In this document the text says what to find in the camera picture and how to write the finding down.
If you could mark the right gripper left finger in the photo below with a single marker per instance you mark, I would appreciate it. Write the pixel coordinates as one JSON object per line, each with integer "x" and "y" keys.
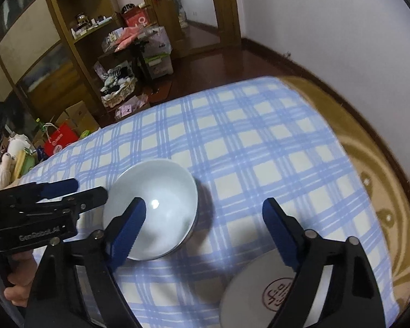
{"x": 56, "y": 299}

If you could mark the red paper bag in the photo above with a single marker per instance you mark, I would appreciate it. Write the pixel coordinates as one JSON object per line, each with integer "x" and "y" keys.
{"x": 58, "y": 137}

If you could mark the red rimmed bowl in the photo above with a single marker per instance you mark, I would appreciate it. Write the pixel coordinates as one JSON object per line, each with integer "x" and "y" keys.
{"x": 170, "y": 194}

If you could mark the white bowl red emblem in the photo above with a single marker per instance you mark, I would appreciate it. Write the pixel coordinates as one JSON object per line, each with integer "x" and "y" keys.
{"x": 257, "y": 293}

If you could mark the wooden wardrobe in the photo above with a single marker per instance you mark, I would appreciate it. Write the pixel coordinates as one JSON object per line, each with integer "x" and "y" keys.
{"x": 47, "y": 52}

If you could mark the wooden door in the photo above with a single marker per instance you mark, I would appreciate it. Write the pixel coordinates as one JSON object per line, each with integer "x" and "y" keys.
{"x": 196, "y": 26}

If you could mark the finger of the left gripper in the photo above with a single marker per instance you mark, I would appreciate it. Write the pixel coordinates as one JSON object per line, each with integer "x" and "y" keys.
{"x": 56, "y": 189}
{"x": 87, "y": 200}

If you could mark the small black table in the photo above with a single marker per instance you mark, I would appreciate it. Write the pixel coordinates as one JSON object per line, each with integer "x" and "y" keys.
{"x": 143, "y": 43}

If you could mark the blue plaid cloth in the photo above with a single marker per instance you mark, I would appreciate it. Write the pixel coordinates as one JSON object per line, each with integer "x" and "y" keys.
{"x": 243, "y": 143}

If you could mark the cardboard box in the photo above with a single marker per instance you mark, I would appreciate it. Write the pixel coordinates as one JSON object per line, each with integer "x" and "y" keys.
{"x": 78, "y": 118}

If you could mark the brown floral blanket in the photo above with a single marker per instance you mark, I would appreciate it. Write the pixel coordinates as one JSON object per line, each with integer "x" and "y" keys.
{"x": 387, "y": 195}

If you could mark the left hand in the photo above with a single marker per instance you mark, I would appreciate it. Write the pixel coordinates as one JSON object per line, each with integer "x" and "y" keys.
{"x": 21, "y": 278}

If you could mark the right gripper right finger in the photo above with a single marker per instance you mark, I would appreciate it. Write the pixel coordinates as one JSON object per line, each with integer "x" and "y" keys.
{"x": 352, "y": 297}

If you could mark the wicker basket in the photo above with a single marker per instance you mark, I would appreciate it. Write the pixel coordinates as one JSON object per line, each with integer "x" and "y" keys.
{"x": 125, "y": 90}

